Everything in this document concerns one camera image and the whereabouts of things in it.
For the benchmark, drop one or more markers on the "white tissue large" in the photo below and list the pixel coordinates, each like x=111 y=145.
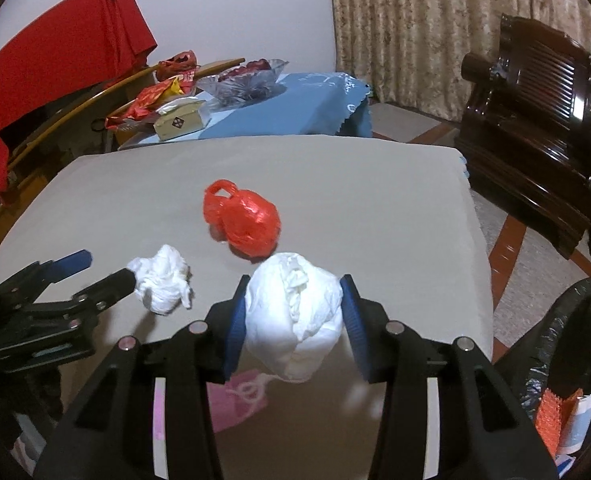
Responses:
x=293 y=316

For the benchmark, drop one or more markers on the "glass fruit bowl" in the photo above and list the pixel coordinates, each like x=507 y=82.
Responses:
x=245 y=84

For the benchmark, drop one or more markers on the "red cloth cover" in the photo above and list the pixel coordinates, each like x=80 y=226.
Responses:
x=74 y=45

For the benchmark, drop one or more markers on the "black lined trash bin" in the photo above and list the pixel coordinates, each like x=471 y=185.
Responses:
x=555 y=354

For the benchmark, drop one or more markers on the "red bag on cabinet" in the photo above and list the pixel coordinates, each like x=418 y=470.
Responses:
x=179 y=63

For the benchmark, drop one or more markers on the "dark wooden armchair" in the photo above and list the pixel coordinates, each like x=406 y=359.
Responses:
x=526 y=130

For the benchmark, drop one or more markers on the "grey table cloth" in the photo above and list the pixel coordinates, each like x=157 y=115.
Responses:
x=399 y=218

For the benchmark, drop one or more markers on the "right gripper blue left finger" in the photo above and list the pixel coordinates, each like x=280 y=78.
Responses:
x=108 y=430

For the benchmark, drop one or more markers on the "blue cloth side table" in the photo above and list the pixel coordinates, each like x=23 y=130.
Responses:
x=335 y=104

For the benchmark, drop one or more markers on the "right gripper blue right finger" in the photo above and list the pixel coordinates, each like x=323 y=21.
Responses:
x=483 y=431

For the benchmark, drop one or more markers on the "white blue medicine box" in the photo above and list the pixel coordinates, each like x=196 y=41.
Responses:
x=573 y=434

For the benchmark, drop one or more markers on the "red plastic bag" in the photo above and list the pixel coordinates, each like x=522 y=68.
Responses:
x=248 y=222

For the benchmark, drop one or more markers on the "beige patterned curtain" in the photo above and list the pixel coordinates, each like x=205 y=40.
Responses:
x=410 y=51

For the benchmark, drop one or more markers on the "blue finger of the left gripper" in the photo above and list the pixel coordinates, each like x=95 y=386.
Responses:
x=87 y=303
x=25 y=286

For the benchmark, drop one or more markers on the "pink drawstring bag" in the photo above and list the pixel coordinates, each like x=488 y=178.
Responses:
x=230 y=404

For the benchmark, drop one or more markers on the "red snack packets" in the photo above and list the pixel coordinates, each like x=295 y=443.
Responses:
x=153 y=97

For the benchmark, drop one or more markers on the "beige tissue box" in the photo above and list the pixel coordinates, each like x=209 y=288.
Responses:
x=182 y=116

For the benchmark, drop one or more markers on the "orange foam net back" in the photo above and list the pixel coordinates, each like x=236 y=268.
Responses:
x=553 y=415

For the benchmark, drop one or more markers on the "white tissue small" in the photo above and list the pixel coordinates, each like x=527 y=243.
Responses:
x=162 y=281

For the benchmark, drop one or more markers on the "wooden tv cabinet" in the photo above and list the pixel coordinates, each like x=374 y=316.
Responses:
x=68 y=128

